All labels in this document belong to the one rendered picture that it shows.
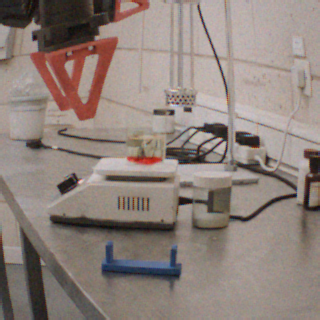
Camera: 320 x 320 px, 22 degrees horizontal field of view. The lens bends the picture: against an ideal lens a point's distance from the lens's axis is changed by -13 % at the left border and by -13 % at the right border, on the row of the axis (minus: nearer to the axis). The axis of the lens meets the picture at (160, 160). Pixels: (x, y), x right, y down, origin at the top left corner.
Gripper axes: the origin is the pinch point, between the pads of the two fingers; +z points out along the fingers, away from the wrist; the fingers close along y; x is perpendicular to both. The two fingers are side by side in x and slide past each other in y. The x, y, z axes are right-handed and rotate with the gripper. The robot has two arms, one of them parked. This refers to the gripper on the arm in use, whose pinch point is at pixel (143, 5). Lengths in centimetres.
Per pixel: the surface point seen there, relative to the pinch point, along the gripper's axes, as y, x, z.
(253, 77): 58, 17, 65
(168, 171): -7.2, 26.3, 1.3
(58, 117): 227, 49, 87
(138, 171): -5.0, 26.5, -2.3
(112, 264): -27.0, 33.6, -18.1
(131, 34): 172, 10, 91
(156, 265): -29.3, 33.5, -13.1
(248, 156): 41, 34, 51
